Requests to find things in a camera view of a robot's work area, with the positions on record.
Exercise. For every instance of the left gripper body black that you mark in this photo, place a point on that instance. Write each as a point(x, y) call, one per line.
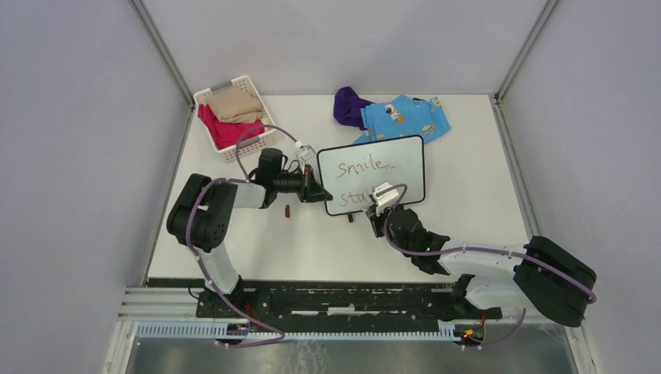
point(305, 185)

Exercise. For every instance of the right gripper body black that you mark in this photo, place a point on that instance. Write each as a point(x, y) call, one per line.
point(378, 220)

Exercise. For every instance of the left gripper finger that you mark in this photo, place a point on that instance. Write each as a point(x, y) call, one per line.
point(319, 194)
point(312, 181)

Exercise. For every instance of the whiteboard with black frame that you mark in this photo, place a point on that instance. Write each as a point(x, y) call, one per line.
point(351, 173)

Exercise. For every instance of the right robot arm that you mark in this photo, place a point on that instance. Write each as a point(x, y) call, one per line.
point(539, 274)

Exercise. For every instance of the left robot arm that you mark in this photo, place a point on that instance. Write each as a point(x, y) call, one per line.
point(201, 215)

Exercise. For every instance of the purple cloth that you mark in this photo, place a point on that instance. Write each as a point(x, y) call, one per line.
point(347, 108)

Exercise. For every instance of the white plastic basket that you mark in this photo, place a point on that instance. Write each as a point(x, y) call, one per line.
point(253, 139)

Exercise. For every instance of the pink cloth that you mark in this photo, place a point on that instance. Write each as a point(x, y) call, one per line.
point(223, 134)

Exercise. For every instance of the beige folded cloth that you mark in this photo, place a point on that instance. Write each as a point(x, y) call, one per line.
point(236, 106)

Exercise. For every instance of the blue patterned cloth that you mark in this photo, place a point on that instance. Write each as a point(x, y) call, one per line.
point(401, 117)

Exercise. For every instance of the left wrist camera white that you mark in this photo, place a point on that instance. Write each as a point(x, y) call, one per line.
point(305, 155)

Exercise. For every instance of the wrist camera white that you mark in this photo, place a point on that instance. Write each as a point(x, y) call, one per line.
point(385, 196)
point(305, 155)

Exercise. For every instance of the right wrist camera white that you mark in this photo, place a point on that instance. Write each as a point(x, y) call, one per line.
point(385, 196)

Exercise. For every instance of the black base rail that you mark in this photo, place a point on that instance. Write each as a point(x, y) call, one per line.
point(350, 307)

